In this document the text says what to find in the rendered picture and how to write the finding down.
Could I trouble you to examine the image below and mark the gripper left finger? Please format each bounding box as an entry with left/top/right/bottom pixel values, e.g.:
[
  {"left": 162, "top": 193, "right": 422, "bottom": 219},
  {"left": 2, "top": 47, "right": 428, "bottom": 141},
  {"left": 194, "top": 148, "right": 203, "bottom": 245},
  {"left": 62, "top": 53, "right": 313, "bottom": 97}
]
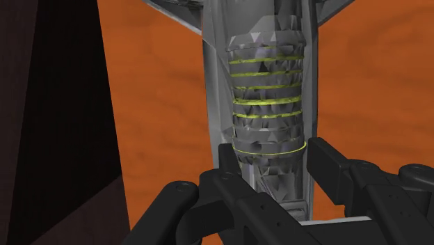
[{"left": 122, "top": 143, "right": 319, "bottom": 245}]

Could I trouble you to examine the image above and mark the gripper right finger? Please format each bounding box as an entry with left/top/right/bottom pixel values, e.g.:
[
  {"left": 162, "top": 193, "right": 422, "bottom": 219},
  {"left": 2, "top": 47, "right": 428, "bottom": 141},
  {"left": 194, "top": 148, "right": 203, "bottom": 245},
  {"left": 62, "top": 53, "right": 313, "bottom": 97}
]
[{"left": 306, "top": 136, "right": 434, "bottom": 245}]

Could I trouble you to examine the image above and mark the grey object with yellow rings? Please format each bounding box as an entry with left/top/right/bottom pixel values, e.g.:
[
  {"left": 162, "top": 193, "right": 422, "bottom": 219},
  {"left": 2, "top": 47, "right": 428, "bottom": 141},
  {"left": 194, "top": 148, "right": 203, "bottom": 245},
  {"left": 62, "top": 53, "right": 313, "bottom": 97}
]
[{"left": 142, "top": 0, "right": 355, "bottom": 223}]

